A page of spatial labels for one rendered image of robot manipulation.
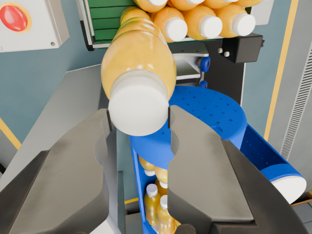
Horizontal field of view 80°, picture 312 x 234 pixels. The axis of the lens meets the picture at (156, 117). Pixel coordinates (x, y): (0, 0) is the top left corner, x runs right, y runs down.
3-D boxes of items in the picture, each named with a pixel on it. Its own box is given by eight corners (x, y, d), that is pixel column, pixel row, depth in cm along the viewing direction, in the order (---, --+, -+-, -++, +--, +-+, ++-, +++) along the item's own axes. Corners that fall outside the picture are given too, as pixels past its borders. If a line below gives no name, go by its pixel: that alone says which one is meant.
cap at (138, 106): (116, 126, 14) (113, 143, 13) (104, 78, 12) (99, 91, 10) (168, 121, 14) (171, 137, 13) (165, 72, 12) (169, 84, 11)
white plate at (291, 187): (314, 189, 93) (312, 186, 94) (293, 169, 80) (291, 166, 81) (267, 217, 101) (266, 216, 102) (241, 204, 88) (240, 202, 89)
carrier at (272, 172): (227, 103, 166) (208, 84, 152) (313, 186, 94) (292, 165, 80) (203, 125, 175) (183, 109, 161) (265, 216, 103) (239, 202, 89)
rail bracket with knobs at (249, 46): (212, 55, 60) (228, 65, 52) (215, 30, 56) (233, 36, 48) (240, 52, 61) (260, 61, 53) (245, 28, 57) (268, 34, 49)
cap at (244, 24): (238, 12, 37) (243, 13, 36) (254, 16, 38) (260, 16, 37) (230, 33, 39) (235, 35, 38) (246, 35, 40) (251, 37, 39)
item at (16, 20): (9, 31, 30) (5, 32, 29) (-3, 5, 28) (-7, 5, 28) (32, 29, 31) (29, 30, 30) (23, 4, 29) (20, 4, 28)
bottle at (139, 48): (120, 67, 30) (100, 146, 15) (111, 17, 26) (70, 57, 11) (164, 62, 30) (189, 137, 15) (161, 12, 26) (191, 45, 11)
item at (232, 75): (188, 162, 222) (192, 172, 210) (172, 25, 137) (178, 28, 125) (229, 151, 225) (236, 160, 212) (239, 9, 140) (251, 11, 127)
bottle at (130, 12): (113, 20, 50) (113, 31, 35) (132, -1, 48) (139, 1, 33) (133, 40, 54) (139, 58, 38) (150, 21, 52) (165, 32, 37)
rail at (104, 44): (94, 45, 48) (93, 48, 45) (93, 42, 47) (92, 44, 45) (239, 34, 53) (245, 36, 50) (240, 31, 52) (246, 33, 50)
